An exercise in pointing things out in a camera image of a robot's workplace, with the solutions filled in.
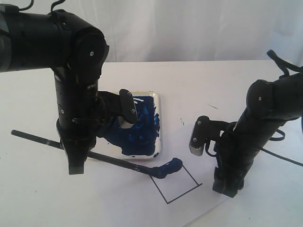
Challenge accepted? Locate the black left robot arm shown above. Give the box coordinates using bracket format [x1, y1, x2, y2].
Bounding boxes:
[0, 4, 109, 175]

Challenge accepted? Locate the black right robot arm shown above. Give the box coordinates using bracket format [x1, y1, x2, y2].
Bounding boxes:
[213, 73, 303, 197]

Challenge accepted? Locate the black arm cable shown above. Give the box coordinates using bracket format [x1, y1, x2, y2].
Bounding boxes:
[16, 0, 67, 15]
[260, 49, 303, 166]

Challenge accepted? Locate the white paper sheet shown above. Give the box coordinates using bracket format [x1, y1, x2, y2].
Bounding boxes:
[89, 124, 227, 227]

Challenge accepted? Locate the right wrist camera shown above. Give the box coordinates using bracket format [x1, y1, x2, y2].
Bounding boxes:
[189, 115, 236, 157]

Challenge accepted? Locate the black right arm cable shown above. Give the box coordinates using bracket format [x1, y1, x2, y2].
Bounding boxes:
[260, 49, 303, 166]

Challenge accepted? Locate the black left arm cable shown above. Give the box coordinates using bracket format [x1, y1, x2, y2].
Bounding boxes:
[16, 0, 67, 15]

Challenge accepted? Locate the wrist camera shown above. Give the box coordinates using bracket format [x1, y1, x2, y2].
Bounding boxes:
[189, 115, 236, 157]
[97, 89, 138, 129]

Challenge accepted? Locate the white paint tray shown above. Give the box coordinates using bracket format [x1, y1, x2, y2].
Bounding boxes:
[94, 91, 161, 159]

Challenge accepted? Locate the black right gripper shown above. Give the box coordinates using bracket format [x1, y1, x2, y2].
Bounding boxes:
[212, 132, 258, 197]

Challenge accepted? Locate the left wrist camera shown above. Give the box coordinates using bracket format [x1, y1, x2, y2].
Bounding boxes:
[97, 89, 138, 129]

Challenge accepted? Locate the black paintbrush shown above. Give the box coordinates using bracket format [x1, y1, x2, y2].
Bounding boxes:
[11, 129, 164, 179]

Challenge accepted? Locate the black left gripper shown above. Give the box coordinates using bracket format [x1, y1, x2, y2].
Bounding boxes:
[56, 118, 96, 175]

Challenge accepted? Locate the white backdrop curtain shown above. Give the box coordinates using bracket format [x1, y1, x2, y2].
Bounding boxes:
[14, 0, 303, 63]

